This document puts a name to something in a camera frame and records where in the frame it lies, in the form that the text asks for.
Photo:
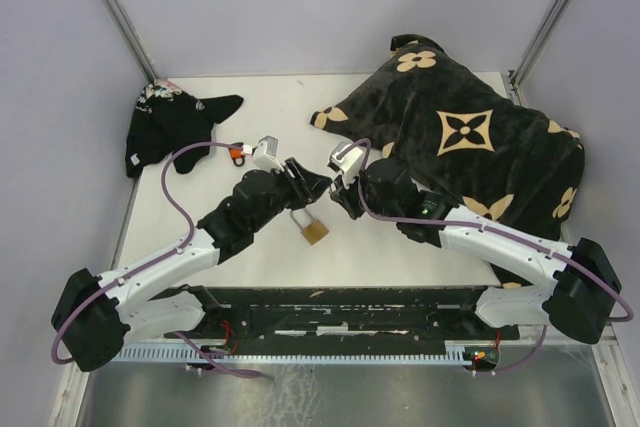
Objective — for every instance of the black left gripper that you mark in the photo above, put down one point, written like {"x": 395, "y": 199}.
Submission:
{"x": 307, "y": 186}

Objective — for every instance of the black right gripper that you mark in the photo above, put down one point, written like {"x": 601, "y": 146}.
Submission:
{"x": 344, "y": 195}

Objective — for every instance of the brass padlock silver shackle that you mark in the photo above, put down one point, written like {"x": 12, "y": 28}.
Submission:
{"x": 311, "y": 228}

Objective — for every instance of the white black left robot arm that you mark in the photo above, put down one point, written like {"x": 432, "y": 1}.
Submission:
{"x": 98, "y": 315}

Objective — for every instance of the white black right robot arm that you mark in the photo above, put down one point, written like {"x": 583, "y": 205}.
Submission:
{"x": 572, "y": 288}

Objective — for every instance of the orange black small padlock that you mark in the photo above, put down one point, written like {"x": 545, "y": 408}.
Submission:
{"x": 238, "y": 153}

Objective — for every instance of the black beige patterned blanket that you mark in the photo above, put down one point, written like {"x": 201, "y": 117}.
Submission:
{"x": 458, "y": 136}

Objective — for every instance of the black printed garment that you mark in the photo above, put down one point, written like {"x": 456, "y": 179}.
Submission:
{"x": 166, "y": 118}

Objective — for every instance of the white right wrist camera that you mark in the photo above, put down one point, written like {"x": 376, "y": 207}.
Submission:
{"x": 346, "y": 161}

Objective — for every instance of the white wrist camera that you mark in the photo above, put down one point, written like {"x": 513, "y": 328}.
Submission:
{"x": 346, "y": 161}
{"x": 264, "y": 154}

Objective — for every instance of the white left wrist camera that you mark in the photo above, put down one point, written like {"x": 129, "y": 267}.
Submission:
{"x": 264, "y": 154}

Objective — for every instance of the black base frame bar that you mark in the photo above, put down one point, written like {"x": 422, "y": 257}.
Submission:
{"x": 323, "y": 320}

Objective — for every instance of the left aluminium frame post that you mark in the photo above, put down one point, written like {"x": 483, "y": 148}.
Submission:
{"x": 126, "y": 28}

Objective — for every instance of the aluminium frame post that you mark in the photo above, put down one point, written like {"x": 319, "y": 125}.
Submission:
{"x": 126, "y": 28}
{"x": 550, "y": 21}

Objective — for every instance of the right aluminium frame post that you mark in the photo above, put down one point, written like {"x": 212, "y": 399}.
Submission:
{"x": 550, "y": 21}

